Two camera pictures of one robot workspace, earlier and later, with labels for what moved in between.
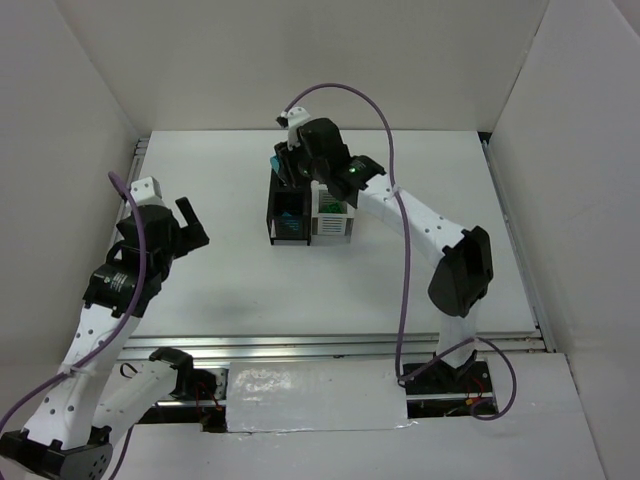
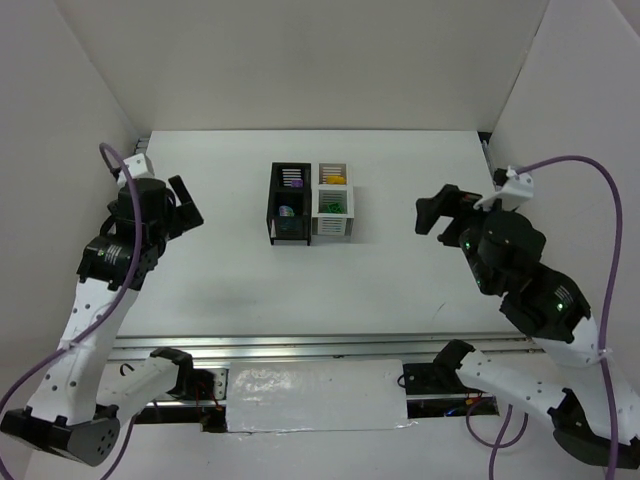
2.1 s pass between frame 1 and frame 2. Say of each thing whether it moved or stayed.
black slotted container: stayed
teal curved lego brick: moved
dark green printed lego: stayed
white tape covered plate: stayed
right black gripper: moved
